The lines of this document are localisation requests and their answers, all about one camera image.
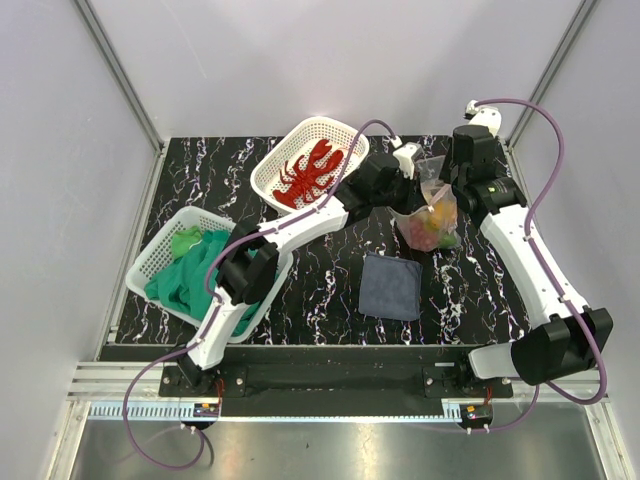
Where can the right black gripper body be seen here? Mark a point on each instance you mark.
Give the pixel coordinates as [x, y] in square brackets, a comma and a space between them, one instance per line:
[449, 171]

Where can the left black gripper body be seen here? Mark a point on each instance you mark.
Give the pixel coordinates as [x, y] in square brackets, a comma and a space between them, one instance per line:
[399, 195]

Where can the clear zip top bag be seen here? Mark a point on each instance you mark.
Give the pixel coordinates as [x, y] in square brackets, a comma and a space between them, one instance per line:
[434, 189]

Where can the fake red grapes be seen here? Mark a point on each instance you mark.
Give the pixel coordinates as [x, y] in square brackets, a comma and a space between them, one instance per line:
[422, 236]

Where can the red fake lobster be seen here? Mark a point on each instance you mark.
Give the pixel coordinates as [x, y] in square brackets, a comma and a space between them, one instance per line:
[310, 175]

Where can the fake orange fruit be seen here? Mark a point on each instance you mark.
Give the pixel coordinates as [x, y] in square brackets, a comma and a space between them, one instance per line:
[443, 213]

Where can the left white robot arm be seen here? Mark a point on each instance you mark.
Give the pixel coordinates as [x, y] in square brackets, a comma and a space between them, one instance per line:
[244, 273]

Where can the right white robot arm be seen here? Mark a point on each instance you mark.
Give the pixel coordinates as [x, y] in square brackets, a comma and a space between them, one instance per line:
[567, 336]

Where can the fake green fruit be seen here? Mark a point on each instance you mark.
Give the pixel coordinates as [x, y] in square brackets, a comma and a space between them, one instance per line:
[449, 241]

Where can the folded dark blue towel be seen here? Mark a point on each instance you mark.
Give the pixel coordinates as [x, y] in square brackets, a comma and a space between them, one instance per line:
[390, 288]

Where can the black marble pattern mat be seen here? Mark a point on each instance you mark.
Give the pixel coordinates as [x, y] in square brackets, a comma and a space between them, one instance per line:
[467, 295]

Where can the white oval perforated basket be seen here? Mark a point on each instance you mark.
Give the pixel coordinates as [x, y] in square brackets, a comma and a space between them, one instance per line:
[300, 141]

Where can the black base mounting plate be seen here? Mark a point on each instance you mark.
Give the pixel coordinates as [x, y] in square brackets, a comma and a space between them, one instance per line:
[243, 380]

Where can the white rectangular laundry basket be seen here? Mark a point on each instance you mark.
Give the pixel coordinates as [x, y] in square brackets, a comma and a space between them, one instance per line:
[157, 254]

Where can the green cloth garment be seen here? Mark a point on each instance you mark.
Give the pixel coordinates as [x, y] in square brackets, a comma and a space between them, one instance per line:
[180, 286]

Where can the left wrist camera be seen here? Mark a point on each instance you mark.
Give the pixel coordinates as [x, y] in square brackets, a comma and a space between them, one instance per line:
[407, 155]

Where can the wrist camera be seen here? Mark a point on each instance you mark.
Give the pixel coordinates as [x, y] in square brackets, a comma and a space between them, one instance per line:
[486, 116]
[407, 155]

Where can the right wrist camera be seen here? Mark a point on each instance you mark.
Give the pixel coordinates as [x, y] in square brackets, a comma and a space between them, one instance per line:
[486, 116]

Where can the right aluminium frame rail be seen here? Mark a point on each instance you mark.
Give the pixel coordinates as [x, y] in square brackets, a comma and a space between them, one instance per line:
[568, 40]

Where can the aluminium frame rail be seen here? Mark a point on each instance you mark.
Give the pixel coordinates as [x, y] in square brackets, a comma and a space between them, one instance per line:
[104, 45]
[568, 40]

